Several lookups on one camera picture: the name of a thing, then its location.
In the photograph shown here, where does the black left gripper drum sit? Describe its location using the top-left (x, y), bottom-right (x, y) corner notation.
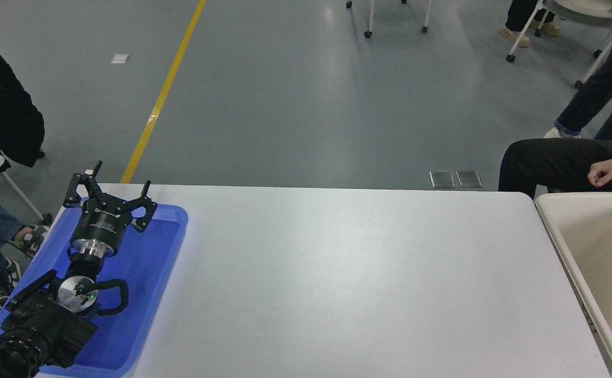
top-left (72, 199), bottom-right (132, 249)

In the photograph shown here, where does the person's hand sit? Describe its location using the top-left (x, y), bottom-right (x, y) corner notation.
top-left (588, 156), bottom-right (612, 188)

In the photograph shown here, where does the blue plastic tray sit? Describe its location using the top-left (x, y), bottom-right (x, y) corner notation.
top-left (0, 198), bottom-right (189, 378)

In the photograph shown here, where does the large pale plastic bin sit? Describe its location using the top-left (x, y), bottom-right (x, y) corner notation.
top-left (534, 192), bottom-right (612, 378)

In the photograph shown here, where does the white wheeled chair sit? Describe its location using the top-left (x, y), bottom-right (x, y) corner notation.
top-left (505, 0), bottom-right (612, 89)

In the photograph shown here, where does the white wheeled chair frame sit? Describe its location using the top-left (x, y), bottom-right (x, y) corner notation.
top-left (345, 0), bottom-right (432, 39)

